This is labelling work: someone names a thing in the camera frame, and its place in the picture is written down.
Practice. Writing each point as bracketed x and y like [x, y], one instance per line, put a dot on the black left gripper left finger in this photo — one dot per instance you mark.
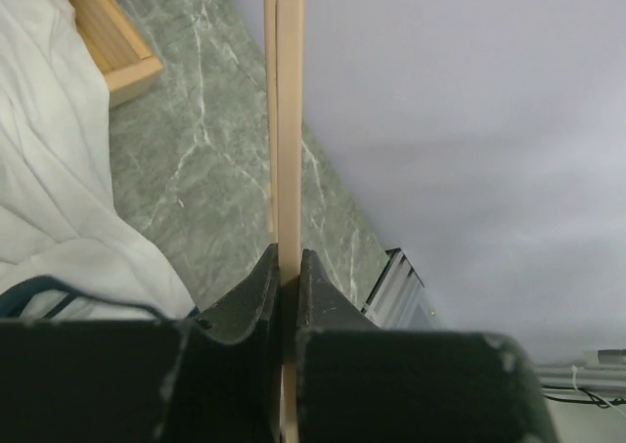
[210, 377]

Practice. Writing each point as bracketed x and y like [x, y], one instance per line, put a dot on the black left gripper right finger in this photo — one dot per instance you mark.
[357, 382]

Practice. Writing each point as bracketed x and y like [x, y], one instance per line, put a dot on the white navy trimmed tank top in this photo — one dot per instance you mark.
[65, 252]

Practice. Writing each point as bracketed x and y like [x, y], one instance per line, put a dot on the beige wooden hanger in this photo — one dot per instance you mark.
[284, 34]

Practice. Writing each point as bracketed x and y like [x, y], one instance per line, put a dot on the wooden back clothes rack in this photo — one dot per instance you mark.
[125, 60]

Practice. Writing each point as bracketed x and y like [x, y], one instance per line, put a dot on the aluminium rail frame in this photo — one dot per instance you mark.
[573, 367]

